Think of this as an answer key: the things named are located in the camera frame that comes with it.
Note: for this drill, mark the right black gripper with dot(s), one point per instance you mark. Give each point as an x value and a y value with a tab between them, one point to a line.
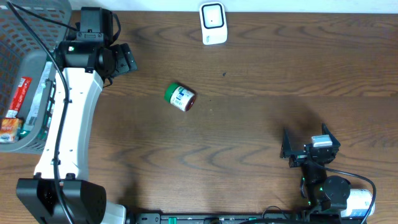
298	158

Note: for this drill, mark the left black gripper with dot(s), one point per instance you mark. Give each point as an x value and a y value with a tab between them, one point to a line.
125	61

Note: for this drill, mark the green lid glass jar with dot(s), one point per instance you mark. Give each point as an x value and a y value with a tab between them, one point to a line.
180	96

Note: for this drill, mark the white blue label container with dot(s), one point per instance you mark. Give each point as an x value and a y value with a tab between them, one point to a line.
358	203

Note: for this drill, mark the green white pouch packet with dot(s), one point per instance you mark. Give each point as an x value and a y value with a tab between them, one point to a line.
35	106

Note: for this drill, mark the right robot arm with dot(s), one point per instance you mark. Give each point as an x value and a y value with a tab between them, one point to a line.
326	194

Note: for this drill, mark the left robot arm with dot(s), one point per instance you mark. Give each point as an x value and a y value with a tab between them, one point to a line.
59	191

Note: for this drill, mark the white barcode scanner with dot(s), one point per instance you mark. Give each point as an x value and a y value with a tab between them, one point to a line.
213	23

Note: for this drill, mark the grey plastic mesh basket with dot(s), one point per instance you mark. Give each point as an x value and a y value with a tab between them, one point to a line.
22	56

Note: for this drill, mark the red sachet packet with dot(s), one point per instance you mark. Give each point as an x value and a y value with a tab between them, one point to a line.
19	97

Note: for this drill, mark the orange snack box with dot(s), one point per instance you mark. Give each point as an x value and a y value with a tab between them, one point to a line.
10	130

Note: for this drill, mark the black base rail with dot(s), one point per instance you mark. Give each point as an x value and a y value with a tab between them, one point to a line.
273	217

